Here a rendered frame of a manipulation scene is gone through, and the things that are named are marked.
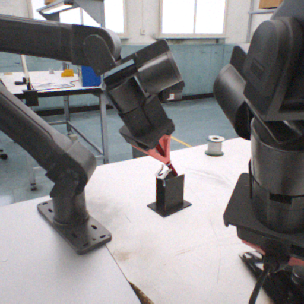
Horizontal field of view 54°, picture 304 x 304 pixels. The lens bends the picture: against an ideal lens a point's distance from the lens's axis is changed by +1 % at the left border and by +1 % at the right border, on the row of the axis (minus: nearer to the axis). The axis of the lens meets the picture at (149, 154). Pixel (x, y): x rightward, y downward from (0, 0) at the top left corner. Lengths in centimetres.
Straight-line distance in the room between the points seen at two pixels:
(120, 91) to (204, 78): 551
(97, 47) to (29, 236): 36
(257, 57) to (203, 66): 573
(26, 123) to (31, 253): 22
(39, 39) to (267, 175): 39
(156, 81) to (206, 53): 548
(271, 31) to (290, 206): 14
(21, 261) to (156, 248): 23
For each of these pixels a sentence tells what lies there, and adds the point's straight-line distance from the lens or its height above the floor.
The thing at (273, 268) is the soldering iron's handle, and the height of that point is 91.
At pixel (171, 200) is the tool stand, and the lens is 64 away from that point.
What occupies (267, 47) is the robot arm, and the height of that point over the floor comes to 109.
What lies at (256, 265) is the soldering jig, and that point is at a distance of 53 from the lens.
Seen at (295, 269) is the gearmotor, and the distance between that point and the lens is 49.
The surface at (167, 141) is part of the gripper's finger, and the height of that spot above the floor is 91.
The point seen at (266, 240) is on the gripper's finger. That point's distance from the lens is 31.
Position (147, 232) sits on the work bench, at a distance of 58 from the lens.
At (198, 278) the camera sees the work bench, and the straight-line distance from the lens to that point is 50.
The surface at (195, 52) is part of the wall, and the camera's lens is 577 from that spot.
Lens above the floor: 109
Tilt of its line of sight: 21 degrees down
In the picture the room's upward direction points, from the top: straight up
